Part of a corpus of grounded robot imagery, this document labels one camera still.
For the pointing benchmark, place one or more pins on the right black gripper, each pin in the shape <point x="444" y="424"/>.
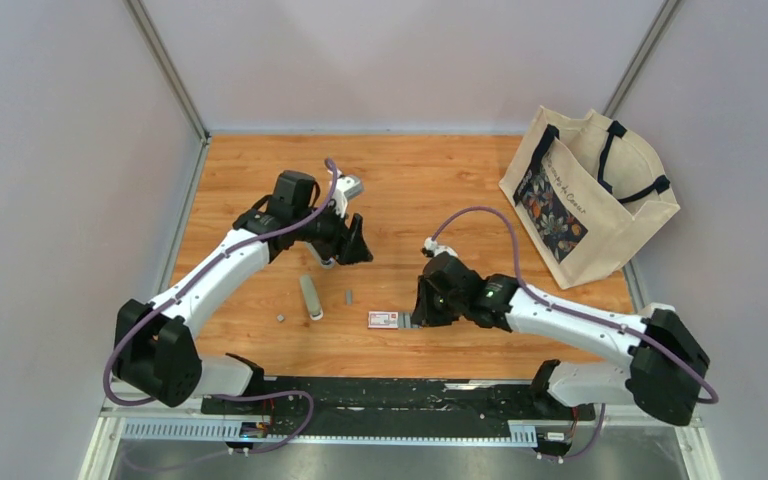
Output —
<point x="423" y="314"/>

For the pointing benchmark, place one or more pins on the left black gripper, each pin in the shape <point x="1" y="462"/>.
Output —
<point x="355" y="249"/>

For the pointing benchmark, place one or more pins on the red white staple box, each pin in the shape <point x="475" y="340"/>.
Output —
<point x="389" y="320"/>

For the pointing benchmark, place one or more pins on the grey-green stapler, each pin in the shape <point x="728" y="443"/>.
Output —
<point x="311" y="298"/>

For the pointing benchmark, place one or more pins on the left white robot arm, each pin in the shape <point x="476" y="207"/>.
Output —
<point x="155" y="341"/>

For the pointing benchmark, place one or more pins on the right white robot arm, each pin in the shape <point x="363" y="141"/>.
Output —
<point x="650" y="359"/>

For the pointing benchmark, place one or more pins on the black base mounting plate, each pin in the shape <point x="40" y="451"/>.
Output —
<point x="404" y="410"/>

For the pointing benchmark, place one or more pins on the cream floral tote bag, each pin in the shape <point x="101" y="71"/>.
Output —
<point x="589" y="192"/>

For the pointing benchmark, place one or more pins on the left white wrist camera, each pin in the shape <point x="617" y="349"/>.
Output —
<point x="345" y="188"/>

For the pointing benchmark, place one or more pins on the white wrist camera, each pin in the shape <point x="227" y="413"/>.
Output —
<point x="345" y="188"/>
<point x="432" y="248"/>

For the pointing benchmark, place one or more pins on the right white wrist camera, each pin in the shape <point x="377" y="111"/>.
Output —
<point x="432" y="248"/>

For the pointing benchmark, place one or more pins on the aluminium frame rail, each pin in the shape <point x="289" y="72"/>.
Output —
<point x="157" y="442"/>

